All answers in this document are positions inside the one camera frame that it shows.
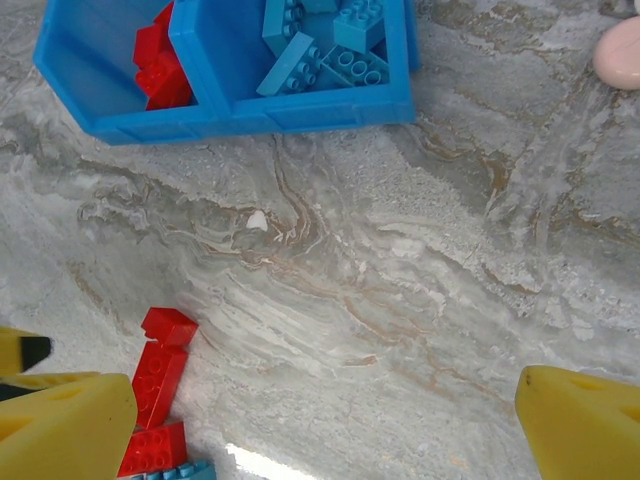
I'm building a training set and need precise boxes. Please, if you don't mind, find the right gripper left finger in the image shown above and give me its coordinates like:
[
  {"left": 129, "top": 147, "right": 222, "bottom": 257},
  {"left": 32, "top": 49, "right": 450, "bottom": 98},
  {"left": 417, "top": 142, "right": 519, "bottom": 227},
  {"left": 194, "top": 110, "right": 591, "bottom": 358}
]
[{"left": 0, "top": 373, "right": 138, "bottom": 480}]

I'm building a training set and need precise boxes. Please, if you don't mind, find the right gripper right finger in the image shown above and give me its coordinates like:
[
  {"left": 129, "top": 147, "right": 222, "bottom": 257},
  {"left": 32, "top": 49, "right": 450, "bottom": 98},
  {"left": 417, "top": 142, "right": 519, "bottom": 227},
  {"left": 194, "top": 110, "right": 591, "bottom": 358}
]
[{"left": 514, "top": 364, "right": 640, "bottom": 480}]

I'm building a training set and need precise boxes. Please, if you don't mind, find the red lego brick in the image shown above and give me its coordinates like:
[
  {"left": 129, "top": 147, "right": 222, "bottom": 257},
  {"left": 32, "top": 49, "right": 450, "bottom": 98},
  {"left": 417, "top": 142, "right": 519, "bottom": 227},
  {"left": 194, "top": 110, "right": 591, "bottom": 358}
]
[
  {"left": 140, "top": 307, "right": 200, "bottom": 350},
  {"left": 117, "top": 421, "right": 189, "bottom": 479},
  {"left": 132, "top": 22, "right": 174, "bottom": 66},
  {"left": 130, "top": 339, "right": 190, "bottom": 431},
  {"left": 152, "top": 1, "right": 176, "bottom": 31},
  {"left": 135, "top": 52, "right": 195, "bottom": 111}
]

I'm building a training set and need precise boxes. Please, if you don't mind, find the blue lego brick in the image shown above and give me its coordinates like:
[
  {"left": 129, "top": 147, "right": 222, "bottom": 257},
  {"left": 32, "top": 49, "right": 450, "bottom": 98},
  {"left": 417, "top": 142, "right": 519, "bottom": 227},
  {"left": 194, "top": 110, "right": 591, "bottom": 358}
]
[
  {"left": 294, "top": 0, "right": 341, "bottom": 15},
  {"left": 127, "top": 460, "right": 217, "bottom": 480},
  {"left": 261, "top": 0, "right": 307, "bottom": 54},
  {"left": 319, "top": 43, "right": 392, "bottom": 87},
  {"left": 255, "top": 32, "right": 327, "bottom": 97},
  {"left": 332, "top": 0, "right": 389, "bottom": 53}
]

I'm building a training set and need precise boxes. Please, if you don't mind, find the blue plastic bin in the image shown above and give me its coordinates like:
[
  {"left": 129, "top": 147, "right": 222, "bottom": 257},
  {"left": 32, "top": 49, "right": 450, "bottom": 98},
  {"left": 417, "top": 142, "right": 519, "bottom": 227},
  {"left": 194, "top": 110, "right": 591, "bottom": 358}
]
[
  {"left": 167, "top": 0, "right": 421, "bottom": 134},
  {"left": 32, "top": 0, "right": 221, "bottom": 146}
]

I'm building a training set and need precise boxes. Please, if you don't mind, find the pink round disc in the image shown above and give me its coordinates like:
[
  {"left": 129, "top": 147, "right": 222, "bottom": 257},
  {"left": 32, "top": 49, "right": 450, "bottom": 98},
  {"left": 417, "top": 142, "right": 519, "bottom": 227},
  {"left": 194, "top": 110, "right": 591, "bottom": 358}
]
[{"left": 592, "top": 17, "right": 640, "bottom": 91}]

